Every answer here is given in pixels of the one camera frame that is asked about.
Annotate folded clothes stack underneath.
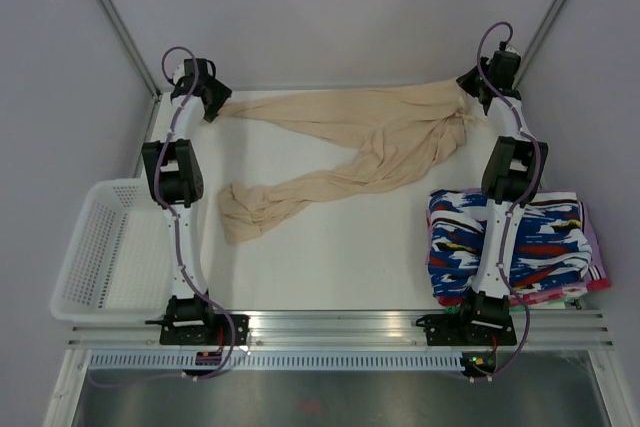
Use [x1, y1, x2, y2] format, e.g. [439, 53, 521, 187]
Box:
[424, 188, 612, 309]

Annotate blue patterned folded trousers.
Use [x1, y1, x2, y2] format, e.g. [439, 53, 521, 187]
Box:
[424, 188, 601, 306]

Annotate beige trousers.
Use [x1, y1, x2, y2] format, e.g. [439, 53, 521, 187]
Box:
[218, 79, 493, 245]

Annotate white perforated plastic basket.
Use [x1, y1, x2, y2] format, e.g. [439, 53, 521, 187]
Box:
[50, 178, 173, 324]

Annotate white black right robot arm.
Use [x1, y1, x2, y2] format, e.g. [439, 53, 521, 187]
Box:
[455, 42, 548, 343]

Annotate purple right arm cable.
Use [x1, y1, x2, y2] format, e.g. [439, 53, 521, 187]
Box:
[439, 21, 544, 384]

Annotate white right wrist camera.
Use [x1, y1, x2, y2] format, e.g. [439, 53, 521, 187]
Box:
[505, 45, 521, 55]

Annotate right aluminium frame post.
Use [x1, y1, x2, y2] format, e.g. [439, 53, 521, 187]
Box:
[514, 0, 569, 88]

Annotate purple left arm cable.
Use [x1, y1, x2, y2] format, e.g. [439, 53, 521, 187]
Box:
[85, 45, 242, 390]

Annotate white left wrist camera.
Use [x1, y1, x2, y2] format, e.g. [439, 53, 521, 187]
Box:
[172, 63, 185, 84]

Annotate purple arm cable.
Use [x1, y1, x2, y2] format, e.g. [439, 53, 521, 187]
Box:
[85, 45, 242, 390]
[439, 21, 544, 384]

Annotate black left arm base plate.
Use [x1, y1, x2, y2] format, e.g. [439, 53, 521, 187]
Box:
[159, 314, 250, 346]

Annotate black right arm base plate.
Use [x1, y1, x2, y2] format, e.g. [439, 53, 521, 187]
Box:
[415, 313, 517, 347]

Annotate aluminium frame post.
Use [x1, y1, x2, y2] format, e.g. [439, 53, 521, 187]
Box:
[514, 0, 569, 88]
[96, 0, 160, 98]

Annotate aluminium mounting rail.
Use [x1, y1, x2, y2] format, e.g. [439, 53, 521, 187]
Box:
[66, 309, 614, 351]

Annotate left aluminium frame post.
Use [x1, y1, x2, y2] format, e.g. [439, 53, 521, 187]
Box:
[96, 0, 160, 98]

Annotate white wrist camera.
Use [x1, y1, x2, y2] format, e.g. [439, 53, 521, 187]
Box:
[505, 45, 521, 55]
[172, 63, 185, 84]

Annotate white slotted cable duct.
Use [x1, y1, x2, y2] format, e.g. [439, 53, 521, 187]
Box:
[89, 350, 463, 372]

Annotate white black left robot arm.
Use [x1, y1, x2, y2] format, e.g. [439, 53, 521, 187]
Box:
[141, 48, 232, 344]

